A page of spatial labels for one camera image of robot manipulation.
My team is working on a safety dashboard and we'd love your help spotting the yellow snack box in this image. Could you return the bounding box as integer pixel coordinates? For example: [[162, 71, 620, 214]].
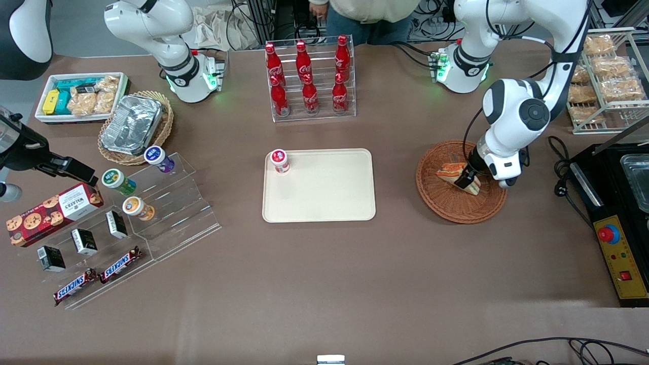
[[42, 89, 60, 116]]

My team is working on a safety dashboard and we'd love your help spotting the metal machine lever bar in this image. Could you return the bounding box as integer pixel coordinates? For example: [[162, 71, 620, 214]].
[[592, 116, 649, 155]]

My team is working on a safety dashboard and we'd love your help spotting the black floor cable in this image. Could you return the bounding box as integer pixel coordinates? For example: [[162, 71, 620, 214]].
[[451, 337, 649, 365]]

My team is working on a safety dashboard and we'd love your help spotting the oval light wicker basket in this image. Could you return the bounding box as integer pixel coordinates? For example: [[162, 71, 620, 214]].
[[98, 91, 174, 166]]

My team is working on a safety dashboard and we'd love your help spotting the beige plastic tray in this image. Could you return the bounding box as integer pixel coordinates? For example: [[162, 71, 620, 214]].
[[262, 148, 377, 224]]

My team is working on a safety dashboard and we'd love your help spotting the aluminium foil container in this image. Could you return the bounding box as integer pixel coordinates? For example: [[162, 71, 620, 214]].
[[101, 95, 163, 156]]

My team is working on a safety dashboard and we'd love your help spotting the sandwich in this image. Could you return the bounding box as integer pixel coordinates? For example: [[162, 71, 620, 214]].
[[436, 162, 481, 196]]

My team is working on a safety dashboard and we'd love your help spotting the long teal snack pack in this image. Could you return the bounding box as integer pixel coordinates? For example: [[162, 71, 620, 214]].
[[56, 77, 102, 93]]

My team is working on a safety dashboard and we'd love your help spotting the black power cable with plug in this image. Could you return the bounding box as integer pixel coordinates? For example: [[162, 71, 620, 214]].
[[548, 135, 595, 229]]

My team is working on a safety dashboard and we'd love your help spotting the person in beige sweater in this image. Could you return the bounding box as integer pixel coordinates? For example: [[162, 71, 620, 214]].
[[324, 0, 421, 46]]

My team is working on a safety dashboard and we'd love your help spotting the aluminium frame rail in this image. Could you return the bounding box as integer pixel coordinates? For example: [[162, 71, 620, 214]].
[[591, 0, 649, 31]]

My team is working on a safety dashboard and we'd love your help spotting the grey round knob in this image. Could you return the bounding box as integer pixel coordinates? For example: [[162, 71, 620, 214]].
[[0, 182, 23, 203]]

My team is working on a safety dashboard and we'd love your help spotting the crumpled white sheet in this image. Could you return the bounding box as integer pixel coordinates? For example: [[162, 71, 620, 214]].
[[193, 5, 264, 51]]

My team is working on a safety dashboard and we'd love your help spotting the black machine with yellow panel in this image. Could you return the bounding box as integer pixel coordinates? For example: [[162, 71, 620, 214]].
[[564, 142, 649, 308]]

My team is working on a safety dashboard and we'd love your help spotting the purple lid yogurt cup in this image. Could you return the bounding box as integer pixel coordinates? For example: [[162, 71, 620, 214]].
[[143, 145, 175, 173]]

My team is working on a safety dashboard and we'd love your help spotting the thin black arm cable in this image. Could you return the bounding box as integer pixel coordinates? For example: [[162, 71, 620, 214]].
[[462, 0, 594, 170]]

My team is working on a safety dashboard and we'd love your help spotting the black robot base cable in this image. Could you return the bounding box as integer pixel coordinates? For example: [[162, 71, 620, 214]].
[[390, 42, 438, 69]]

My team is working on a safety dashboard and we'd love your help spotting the clear acrylic bottle rack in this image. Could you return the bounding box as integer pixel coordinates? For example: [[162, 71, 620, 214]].
[[265, 34, 357, 123]]

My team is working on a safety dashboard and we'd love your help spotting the red cookie box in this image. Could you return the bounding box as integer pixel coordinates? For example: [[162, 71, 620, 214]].
[[6, 182, 104, 248]]

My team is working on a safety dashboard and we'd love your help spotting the black cable bundle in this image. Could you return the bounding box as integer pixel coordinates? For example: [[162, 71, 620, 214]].
[[406, 0, 462, 44]]

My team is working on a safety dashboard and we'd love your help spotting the black box device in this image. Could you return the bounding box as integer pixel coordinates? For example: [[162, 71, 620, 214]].
[[601, 0, 638, 18]]

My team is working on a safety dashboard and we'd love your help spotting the red lid yogurt cup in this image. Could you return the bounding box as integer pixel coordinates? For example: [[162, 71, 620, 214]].
[[270, 149, 291, 174]]

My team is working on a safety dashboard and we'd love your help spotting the white wire rack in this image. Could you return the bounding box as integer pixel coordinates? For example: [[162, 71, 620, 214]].
[[567, 27, 649, 135]]

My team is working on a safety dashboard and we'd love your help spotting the dark metal frame post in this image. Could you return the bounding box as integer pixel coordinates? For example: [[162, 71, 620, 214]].
[[247, 0, 277, 46]]

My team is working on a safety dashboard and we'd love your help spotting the green lid yogurt cup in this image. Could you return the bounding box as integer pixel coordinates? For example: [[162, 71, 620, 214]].
[[101, 168, 137, 196]]

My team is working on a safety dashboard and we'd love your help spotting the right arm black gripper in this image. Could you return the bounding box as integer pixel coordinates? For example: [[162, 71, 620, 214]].
[[0, 116, 98, 186]]

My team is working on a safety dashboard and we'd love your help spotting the clear acrylic stepped stand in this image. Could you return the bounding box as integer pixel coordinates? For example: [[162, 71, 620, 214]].
[[38, 152, 222, 310]]

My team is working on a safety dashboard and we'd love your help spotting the Snickers chocolate bar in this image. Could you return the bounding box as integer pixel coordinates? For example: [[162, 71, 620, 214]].
[[99, 246, 142, 284], [53, 268, 98, 306]]

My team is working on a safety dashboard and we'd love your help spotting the white plastic bin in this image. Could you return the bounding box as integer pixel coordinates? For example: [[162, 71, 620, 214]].
[[34, 72, 130, 125]]

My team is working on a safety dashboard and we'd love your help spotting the red cola bottle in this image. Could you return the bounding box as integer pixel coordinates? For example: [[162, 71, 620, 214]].
[[332, 72, 348, 115], [335, 34, 351, 77], [302, 75, 319, 115], [270, 76, 291, 117], [296, 41, 312, 82], [265, 42, 283, 87]]

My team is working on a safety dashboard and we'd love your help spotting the small black carton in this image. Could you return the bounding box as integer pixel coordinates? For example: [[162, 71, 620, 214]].
[[105, 210, 128, 239], [71, 228, 98, 256], [38, 245, 66, 273]]

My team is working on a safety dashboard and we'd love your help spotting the orange lid yogurt cup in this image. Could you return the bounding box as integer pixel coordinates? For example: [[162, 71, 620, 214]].
[[122, 196, 156, 222]]

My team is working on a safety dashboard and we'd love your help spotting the round brown wicker basket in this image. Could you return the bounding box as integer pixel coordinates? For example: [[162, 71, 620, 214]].
[[416, 140, 508, 224]]

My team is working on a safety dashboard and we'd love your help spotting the shiny metal machine tray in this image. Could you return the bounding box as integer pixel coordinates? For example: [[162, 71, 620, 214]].
[[620, 154, 649, 213]]

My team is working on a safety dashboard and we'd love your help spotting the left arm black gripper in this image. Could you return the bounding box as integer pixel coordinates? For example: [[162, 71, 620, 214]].
[[455, 151, 491, 192]]

